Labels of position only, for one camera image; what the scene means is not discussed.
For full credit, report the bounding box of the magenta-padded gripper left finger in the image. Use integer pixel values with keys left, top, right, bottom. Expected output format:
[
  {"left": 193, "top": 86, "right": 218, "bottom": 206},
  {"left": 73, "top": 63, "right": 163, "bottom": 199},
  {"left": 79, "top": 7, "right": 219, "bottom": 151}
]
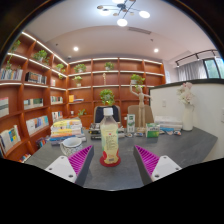
[{"left": 44, "top": 144, "right": 95, "bottom": 187}]

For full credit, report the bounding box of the ceiling air vent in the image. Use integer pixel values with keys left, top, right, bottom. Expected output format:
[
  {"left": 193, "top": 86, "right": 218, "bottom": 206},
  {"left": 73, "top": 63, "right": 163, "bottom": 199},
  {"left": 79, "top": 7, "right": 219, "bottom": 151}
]
[{"left": 127, "top": 26, "right": 152, "bottom": 35}]

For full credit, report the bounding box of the clear bottle with yellow drink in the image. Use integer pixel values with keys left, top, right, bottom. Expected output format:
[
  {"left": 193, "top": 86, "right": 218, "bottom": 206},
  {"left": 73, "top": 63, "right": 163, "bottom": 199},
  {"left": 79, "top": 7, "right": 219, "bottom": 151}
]
[{"left": 99, "top": 107, "right": 121, "bottom": 165}]

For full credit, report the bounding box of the tall green and white carton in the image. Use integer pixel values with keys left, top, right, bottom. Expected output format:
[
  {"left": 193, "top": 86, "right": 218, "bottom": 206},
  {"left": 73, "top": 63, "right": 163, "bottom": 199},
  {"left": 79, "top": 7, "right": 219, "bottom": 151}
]
[{"left": 126, "top": 113, "right": 136, "bottom": 134}]

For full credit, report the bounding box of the window with dark frame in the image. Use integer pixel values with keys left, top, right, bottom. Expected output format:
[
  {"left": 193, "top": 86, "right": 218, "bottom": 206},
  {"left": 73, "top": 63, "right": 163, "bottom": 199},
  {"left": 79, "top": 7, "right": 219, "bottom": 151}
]
[{"left": 203, "top": 57, "right": 224, "bottom": 79}]

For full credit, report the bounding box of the stack of white books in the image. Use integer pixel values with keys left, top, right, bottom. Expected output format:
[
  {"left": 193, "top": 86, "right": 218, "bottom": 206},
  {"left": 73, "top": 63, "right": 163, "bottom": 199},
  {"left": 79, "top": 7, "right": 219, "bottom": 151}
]
[{"left": 153, "top": 115, "right": 184, "bottom": 133}]

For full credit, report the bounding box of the beige chair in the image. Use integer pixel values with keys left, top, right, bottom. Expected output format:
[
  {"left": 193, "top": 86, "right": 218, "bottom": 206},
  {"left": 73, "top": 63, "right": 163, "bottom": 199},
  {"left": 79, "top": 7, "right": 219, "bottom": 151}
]
[{"left": 127, "top": 104, "right": 155, "bottom": 126}]

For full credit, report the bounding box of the white mug with triangle pattern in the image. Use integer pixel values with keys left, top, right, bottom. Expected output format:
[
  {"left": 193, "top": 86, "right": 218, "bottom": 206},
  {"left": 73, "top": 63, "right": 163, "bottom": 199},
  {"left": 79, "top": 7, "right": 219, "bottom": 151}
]
[{"left": 59, "top": 136, "right": 84, "bottom": 158}]

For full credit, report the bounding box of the white vase with pale flowers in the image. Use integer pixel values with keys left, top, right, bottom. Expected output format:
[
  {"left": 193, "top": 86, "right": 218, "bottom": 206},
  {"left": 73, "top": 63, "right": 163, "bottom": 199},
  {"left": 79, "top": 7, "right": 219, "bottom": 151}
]
[{"left": 176, "top": 82, "right": 196, "bottom": 132}]

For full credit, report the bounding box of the branched ceiling lamp with globes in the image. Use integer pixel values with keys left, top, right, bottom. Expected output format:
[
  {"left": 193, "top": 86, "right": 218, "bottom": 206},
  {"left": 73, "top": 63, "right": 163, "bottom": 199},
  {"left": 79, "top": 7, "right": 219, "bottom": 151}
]
[{"left": 96, "top": 0, "right": 151, "bottom": 28}]

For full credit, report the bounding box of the dark blue chair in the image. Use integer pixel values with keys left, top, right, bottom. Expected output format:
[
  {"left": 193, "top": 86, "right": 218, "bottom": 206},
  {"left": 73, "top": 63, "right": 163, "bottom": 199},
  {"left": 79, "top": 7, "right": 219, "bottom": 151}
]
[{"left": 93, "top": 104, "right": 122, "bottom": 124}]

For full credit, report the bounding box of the green and white box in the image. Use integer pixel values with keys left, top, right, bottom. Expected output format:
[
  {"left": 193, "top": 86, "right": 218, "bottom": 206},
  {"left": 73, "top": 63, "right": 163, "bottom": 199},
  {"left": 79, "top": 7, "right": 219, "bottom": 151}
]
[{"left": 145, "top": 122, "right": 161, "bottom": 138}]

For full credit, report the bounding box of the wooden artist mannequin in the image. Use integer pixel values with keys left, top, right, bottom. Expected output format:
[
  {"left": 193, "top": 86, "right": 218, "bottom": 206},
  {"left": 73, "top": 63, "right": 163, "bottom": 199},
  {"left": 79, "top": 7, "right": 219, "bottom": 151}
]
[{"left": 129, "top": 83, "right": 153, "bottom": 133}]

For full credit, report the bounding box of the grey curtain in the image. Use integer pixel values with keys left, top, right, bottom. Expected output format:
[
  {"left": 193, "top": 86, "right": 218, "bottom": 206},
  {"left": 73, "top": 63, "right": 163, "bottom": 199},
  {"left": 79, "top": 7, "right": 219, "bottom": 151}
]
[{"left": 176, "top": 59, "right": 209, "bottom": 82}]

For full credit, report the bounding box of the orange wooden shelf unit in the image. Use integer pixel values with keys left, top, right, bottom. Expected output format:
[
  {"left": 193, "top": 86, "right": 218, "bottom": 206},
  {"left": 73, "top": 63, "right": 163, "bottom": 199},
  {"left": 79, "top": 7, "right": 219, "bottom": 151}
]
[{"left": 0, "top": 30, "right": 167, "bottom": 164}]

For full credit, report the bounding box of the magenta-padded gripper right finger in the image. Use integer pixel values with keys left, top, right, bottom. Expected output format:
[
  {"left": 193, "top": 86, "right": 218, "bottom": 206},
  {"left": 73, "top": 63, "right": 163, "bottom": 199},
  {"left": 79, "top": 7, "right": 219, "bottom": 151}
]
[{"left": 133, "top": 144, "right": 183, "bottom": 186}]

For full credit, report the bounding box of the stack of colourful books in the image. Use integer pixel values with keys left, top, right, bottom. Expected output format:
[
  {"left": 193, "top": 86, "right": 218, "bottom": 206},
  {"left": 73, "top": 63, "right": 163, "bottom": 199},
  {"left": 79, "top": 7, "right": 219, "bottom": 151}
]
[{"left": 48, "top": 118, "right": 84, "bottom": 144}]

